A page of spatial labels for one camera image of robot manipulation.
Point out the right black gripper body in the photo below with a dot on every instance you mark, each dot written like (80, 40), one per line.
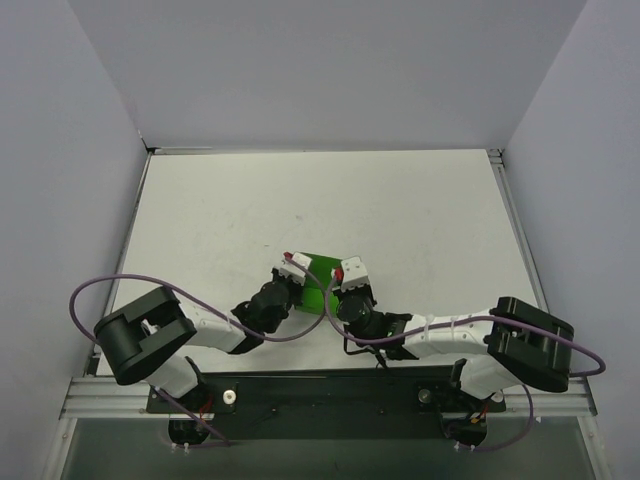
(351, 293)

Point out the green paper box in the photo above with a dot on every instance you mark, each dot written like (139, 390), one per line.
(321, 267)

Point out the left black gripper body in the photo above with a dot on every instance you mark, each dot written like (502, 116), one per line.
(291, 289)

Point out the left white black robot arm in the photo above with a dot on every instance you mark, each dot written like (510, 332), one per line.
(141, 340)

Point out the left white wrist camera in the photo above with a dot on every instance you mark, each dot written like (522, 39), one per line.
(294, 266)

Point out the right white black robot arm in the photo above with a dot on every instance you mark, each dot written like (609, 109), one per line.
(507, 345)

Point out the aluminium frame rail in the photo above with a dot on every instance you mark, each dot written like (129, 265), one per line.
(496, 160)

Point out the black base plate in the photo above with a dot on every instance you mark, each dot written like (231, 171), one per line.
(345, 404)

